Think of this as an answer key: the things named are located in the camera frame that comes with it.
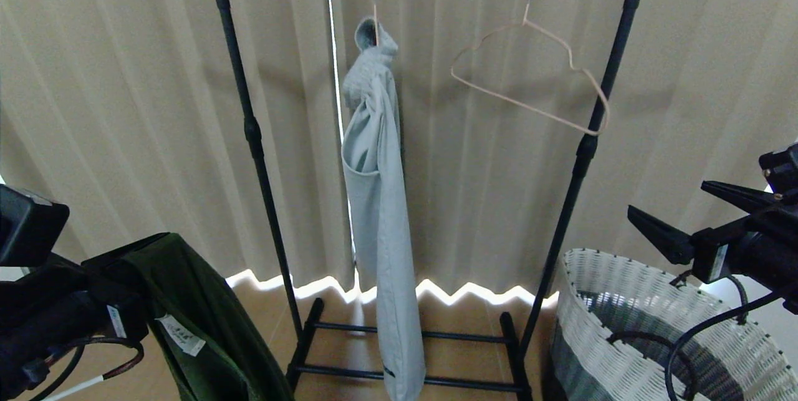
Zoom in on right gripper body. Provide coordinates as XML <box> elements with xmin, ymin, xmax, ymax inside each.
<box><xmin>691</xmin><ymin>211</ymin><xmax>798</xmax><ymax>286</ymax></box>

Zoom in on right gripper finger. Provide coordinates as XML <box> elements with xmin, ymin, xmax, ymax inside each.
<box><xmin>627</xmin><ymin>205</ymin><xmax>695</xmax><ymax>266</ymax></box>
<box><xmin>701</xmin><ymin>180</ymin><xmax>780</xmax><ymax>214</ymax></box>

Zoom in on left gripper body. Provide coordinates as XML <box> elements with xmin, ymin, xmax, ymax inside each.
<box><xmin>0</xmin><ymin>263</ymin><xmax>151</xmax><ymax>365</ymax></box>

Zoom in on green garment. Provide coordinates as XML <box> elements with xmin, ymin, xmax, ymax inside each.
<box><xmin>122</xmin><ymin>233</ymin><xmax>294</xmax><ymax>401</ymax></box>

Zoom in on pale grey shorts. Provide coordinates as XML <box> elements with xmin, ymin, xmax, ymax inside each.
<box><xmin>341</xmin><ymin>17</ymin><xmax>426</xmax><ymax>401</ymax></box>

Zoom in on white laundry basket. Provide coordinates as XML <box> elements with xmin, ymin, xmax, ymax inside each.
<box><xmin>549</xmin><ymin>248</ymin><xmax>798</xmax><ymax>401</ymax></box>

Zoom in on beige curtain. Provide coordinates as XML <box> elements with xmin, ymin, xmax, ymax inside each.
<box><xmin>0</xmin><ymin>0</ymin><xmax>798</xmax><ymax>308</ymax></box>

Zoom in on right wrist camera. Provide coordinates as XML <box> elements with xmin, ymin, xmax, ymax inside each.
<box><xmin>759</xmin><ymin>142</ymin><xmax>798</xmax><ymax>196</ymax></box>

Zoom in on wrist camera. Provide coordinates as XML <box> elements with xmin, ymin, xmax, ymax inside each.
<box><xmin>0</xmin><ymin>184</ymin><xmax>70</xmax><ymax>268</ymax></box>
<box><xmin>759</xmin><ymin>142</ymin><xmax>798</xmax><ymax>196</ymax></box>

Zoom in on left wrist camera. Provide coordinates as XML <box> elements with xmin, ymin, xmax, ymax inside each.
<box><xmin>0</xmin><ymin>184</ymin><xmax>70</xmax><ymax>268</ymax></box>

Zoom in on black cable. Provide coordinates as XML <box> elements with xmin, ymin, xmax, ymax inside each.
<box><xmin>664</xmin><ymin>292</ymin><xmax>783</xmax><ymax>401</ymax></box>

